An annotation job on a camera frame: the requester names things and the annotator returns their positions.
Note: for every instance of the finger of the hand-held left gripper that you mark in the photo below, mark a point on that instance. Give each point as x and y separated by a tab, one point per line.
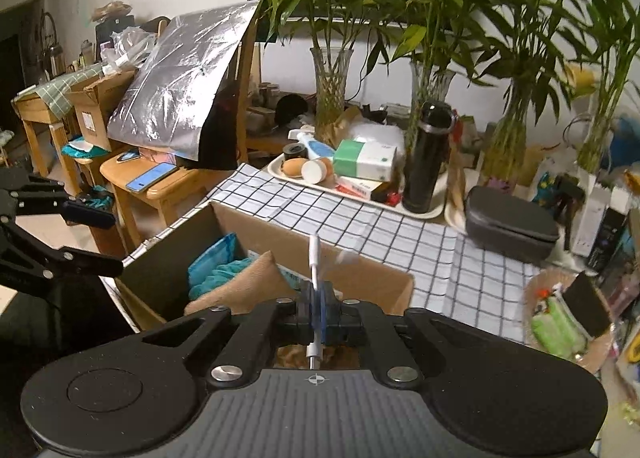
80	265
90	215

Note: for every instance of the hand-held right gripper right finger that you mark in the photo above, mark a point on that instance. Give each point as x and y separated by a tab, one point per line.
325	325

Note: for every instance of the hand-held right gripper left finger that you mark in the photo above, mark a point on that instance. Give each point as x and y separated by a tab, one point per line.
307	318

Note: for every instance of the large brown cardboard box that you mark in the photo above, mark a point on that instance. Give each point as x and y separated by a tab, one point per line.
380	288

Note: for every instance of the teal bath pouf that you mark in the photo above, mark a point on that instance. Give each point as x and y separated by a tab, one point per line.
220	278

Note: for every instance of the light blue packet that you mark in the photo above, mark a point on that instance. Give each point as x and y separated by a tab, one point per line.
215	250

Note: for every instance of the small smartphone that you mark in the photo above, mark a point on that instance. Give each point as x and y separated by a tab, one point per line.
128	156

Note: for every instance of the smartphone with blue screen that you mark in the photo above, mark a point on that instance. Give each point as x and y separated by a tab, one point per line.
150	177

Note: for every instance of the wooden stool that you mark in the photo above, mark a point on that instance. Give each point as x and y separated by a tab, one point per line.
170	190

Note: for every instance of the wooden side table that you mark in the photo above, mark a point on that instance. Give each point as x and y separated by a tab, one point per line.
35	128

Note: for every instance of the small labelled cardboard carton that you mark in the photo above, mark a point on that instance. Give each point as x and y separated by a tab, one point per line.
95	108

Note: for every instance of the white black checked tablecloth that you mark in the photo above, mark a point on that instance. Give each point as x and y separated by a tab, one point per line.
400	238

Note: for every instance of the green checked cloth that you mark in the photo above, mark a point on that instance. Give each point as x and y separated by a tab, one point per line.
60	88

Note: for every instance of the red white flat box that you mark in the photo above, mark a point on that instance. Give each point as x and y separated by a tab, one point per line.
360	187

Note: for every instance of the small red toy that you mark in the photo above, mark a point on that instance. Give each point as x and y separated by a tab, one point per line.
393	198

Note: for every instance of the white round cylinder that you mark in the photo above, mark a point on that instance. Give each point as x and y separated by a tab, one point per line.
314	171

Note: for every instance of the silver foil sheet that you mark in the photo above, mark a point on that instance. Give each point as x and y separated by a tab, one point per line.
175	88

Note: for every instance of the long white tray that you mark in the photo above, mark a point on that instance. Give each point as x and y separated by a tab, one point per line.
435	212

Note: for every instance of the white plate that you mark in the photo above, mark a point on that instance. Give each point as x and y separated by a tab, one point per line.
452	218

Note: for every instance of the black round jar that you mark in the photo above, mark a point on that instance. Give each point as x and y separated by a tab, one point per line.
295	151

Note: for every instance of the white green tissue box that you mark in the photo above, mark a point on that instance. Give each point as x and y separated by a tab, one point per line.
365	160

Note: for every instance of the black thermos bottle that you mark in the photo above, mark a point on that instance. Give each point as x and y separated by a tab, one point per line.
425	163

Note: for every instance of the tan round basket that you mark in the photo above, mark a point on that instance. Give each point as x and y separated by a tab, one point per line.
537	288

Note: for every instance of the bamboo plant in glass vase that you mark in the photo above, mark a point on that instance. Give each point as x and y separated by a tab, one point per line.
507	138
425	83
330	98
595	143

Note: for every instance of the bundle of green packets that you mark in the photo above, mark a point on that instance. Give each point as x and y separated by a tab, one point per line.
555	328

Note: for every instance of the black flat pouch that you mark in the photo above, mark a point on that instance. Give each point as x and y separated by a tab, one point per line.
587	305

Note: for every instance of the black carton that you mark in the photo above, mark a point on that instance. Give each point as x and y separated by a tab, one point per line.
607	248

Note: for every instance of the white carton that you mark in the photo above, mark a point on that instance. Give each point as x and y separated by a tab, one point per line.
597	218

